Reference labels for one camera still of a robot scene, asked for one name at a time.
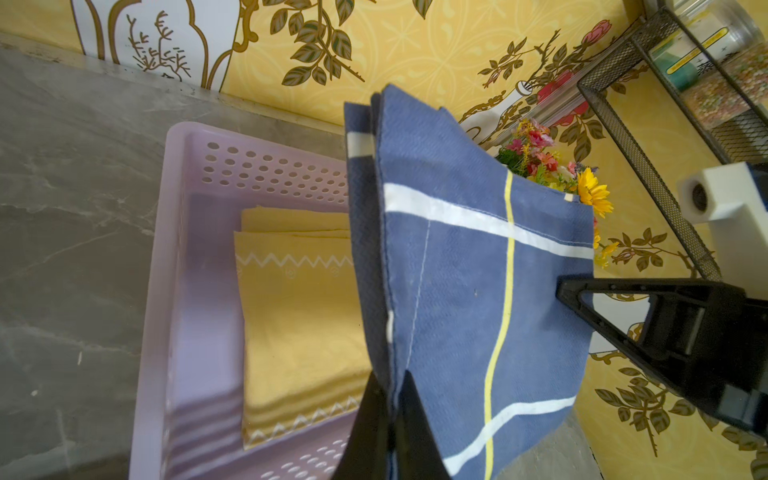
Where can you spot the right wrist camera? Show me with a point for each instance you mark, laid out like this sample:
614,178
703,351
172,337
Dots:
732,201

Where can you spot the purple plastic basket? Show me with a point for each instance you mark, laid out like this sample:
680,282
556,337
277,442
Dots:
190,391

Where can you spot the flower pot white fence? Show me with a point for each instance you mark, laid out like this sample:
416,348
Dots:
529,153

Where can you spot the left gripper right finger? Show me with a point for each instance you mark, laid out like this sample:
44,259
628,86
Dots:
416,452

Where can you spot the navy striped pillowcase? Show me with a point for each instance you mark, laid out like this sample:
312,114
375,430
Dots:
457,261

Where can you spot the black wire mesh shelf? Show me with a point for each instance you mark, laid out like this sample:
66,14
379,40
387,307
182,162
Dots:
643,139

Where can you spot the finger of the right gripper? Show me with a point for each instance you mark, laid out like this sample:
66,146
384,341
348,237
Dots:
706,341

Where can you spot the yellow pillowcase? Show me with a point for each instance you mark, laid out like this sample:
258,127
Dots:
305,356

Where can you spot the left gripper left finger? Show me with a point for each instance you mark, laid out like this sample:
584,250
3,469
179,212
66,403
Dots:
366,455

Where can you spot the jar with patterned lid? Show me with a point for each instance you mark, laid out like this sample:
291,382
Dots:
714,32

